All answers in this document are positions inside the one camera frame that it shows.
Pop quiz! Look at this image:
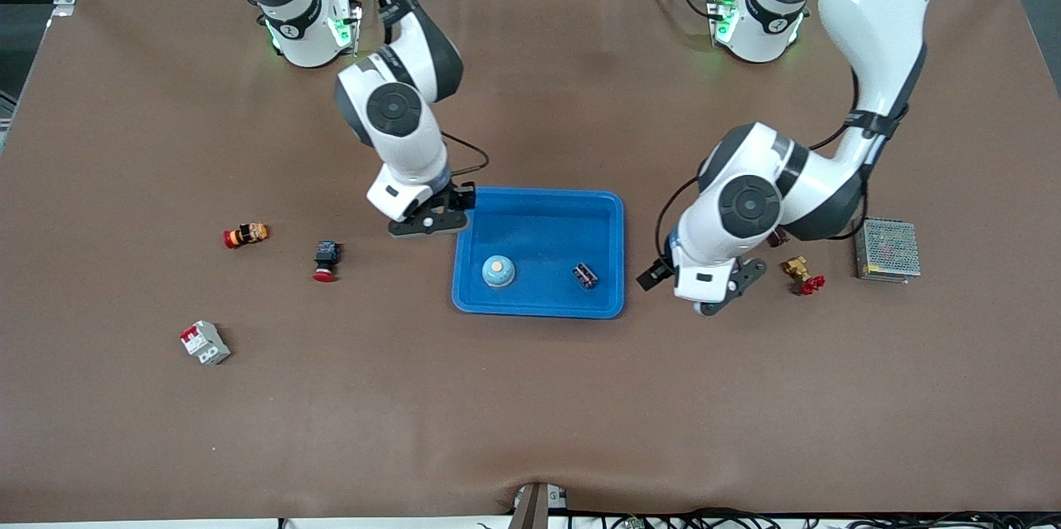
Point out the light blue bell orange button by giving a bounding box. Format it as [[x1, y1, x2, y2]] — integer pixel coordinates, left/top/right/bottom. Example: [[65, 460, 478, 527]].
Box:
[[482, 255, 516, 289]]

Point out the blue plastic tray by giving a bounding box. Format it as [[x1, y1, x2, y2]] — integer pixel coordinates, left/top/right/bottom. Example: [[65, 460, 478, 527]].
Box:
[[452, 187, 625, 320]]

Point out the black red push button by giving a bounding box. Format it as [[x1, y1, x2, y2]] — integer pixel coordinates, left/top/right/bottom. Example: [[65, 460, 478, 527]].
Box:
[[312, 240, 341, 284]]

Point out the perforated metal power supply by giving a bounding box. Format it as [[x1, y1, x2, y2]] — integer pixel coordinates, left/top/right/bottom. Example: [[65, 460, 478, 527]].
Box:
[[854, 218, 923, 284]]

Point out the orange red emergency button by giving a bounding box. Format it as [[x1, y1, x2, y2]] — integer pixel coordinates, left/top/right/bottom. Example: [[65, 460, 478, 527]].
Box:
[[223, 222, 270, 250]]

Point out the brown table cover mat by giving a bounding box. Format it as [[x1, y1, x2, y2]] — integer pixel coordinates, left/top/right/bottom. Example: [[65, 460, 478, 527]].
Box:
[[0, 0, 1061, 523]]

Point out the white red circuit breaker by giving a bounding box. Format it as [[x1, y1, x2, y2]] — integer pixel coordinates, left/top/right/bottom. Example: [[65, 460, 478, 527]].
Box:
[[180, 320, 231, 366]]

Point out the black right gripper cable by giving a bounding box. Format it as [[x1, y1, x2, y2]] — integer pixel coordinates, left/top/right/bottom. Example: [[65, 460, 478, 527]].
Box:
[[439, 131, 491, 182]]

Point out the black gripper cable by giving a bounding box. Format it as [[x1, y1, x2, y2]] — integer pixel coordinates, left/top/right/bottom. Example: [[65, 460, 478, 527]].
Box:
[[439, 131, 491, 182], [653, 175, 705, 265]]

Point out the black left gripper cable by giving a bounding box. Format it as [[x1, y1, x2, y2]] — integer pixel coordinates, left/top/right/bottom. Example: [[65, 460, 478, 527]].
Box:
[[653, 175, 705, 265]]

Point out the brass valve red handle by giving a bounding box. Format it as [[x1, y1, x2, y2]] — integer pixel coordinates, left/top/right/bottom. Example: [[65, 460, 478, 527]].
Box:
[[782, 255, 826, 296]]

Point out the black cable bundle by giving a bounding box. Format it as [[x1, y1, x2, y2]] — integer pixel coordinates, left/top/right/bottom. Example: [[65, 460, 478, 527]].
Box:
[[568, 507, 1061, 529]]

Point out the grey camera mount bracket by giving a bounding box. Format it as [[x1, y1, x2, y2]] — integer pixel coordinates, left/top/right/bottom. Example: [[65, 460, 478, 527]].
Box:
[[507, 482, 569, 529]]

